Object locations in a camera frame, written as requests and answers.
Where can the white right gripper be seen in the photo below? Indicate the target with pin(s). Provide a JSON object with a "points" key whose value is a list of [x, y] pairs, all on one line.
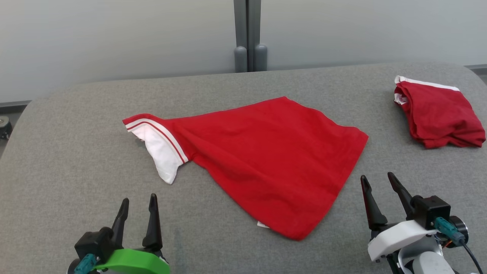
{"points": [[399, 236]]}

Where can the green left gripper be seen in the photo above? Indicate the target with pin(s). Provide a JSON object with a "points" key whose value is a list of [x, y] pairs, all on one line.
{"points": [[137, 262]]}

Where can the red shorts with white stripe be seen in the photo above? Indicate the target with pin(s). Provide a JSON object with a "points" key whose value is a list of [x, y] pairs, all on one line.
{"points": [[441, 114]]}

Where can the red white jersey shirt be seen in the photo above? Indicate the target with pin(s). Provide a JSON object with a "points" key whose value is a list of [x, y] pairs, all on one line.
{"points": [[266, 160]]}

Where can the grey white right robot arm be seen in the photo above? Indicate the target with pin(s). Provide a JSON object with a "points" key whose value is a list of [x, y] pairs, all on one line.
{"points": [[430, 264]]}

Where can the dark grey baseboard strip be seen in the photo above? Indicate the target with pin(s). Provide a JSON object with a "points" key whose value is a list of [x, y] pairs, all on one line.
{"points": [[477, 69], [13, 104]]}

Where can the round grey furniture foot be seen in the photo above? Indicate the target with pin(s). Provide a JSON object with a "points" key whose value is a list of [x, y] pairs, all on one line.
{"points": [[3, 125]]}

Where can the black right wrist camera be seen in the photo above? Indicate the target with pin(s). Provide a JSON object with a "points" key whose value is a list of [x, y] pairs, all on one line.
{"points": [[432, 211]]}

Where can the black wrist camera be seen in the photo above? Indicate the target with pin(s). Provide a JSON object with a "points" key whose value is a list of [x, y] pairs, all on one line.
{"points": [[432, 211], [93, 243]]}

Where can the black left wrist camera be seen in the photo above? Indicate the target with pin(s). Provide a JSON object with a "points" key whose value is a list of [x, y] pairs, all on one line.
{"points": [[93, 243]]}

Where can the grey partition post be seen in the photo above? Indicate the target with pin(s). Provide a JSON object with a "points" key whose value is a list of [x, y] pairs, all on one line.
{"points": [[257, 34], [240, 34]]}

